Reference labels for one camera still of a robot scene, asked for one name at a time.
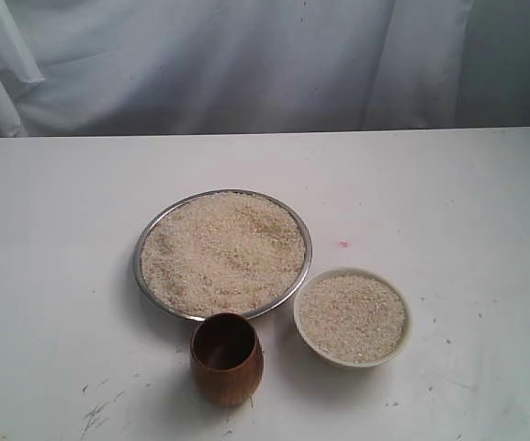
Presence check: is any brown wooden cup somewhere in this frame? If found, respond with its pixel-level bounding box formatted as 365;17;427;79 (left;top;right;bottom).
190;312;264;407

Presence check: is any large metal rice plate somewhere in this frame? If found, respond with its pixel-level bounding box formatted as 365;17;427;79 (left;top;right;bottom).
132;189;312;322

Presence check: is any white ceramic rice bowl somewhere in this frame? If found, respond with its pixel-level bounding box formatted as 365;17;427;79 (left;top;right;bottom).
293;267;412;369

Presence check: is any white backdrop cloth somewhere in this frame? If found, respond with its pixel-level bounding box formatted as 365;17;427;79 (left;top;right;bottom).
0;1;530;137

